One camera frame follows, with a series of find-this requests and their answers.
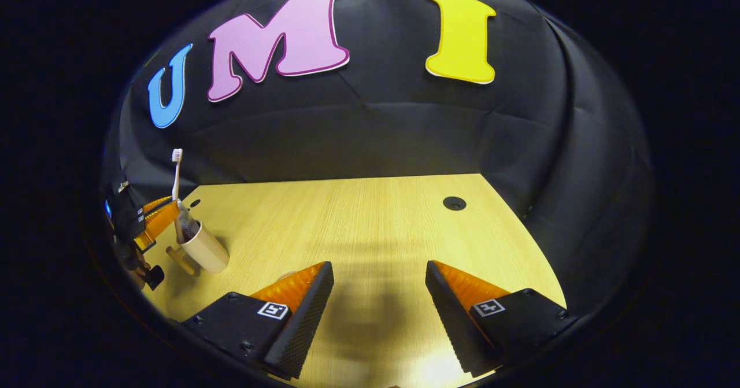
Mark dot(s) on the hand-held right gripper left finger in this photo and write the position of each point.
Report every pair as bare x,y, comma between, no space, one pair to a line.
303,318

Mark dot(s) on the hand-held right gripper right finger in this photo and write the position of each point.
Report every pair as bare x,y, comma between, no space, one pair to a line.
448,313

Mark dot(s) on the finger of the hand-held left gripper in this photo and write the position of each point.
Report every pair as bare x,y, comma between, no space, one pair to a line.
157,219

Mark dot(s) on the white toothbrush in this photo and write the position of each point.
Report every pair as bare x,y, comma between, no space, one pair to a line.
176,180

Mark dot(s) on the beige cup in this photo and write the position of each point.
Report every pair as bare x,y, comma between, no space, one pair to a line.
205,249

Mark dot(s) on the wooden desktop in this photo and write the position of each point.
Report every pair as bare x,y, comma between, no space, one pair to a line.
376,220

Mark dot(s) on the black round desk grommet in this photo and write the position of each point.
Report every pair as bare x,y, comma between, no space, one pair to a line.
454,203

